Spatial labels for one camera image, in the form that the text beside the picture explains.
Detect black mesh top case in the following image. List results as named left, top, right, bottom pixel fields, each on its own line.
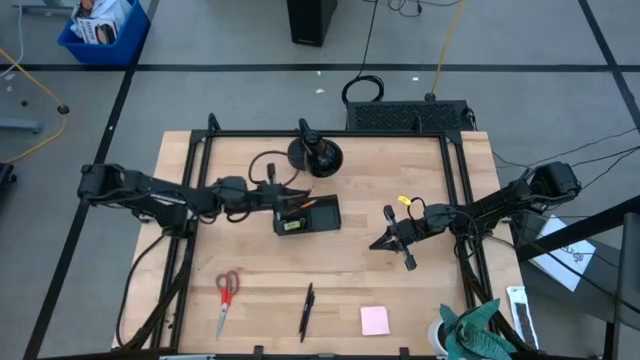
left=345, top=99, right=476, bottom=133

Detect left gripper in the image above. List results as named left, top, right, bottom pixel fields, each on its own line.
left=243, top=161, right=313, bottom=222

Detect black coiled floor cable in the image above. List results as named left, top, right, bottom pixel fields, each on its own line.
left=341, top=0, right=386, bottom=107

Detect black computer tower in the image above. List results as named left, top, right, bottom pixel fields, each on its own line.
left=286, top=0, right=339, bottom=48

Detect yellow floor cable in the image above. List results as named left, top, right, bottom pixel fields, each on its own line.
left=0, top=47, right=70, bottom=166

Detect black diagonal beam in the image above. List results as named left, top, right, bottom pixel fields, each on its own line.
left=514, top=194, right=640, bottom=262

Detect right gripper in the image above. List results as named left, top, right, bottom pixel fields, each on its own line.
left=368, top=202, right=458, bottom=273

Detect white cup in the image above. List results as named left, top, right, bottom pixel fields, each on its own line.
left=427, top=317, right=448, bottom=357

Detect white plastic bag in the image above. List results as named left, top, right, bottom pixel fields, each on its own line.
left=92, top=0, right=132, bottom=26

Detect black pen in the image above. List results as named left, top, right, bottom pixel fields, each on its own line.
left=299, top=291, right=317, bottom=344
left=298, top=282, right=314, bottom=335

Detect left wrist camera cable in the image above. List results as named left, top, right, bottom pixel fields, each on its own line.
left=248, top=149, right=301, bottom=187

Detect yellow hanging cable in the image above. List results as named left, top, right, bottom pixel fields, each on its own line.
left=424, top=0, right=467, bottom=102

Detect grey furniture foot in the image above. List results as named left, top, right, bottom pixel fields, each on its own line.
left=0, top=117, right=44, bottom=135

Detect pink sticky note pad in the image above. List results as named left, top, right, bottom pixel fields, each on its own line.
left=359, top=305, right=391, bottom=337

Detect red handled scissors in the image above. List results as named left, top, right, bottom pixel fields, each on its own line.
left=214, top=269, right=241, bottom=341

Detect black mesh desk organizer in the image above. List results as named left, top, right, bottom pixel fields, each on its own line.
left=272, top=193, right=343, bottom=238

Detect white printed box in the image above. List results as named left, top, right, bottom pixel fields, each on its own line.
left=73, top=17, right=120, bottom=46

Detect black power cable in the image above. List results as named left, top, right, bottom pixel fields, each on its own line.
left=115, top=232, right=169, bottom=350

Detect white paper sheet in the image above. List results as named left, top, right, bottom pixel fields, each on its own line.
left=528, top=214, right=598, bottom=293

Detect white packet with black strip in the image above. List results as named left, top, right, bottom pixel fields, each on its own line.
left=505, top=284, right=541, bottom=351

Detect orange pencil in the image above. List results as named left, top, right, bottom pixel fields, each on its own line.
left=286, top=199, right=319, bottom=215

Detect green cloth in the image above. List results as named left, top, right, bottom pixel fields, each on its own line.
left=439, top=298, right=517, bottom=360

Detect blue plastic bin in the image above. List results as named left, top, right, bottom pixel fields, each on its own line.
left=57, top=0, right=153, bottom=67

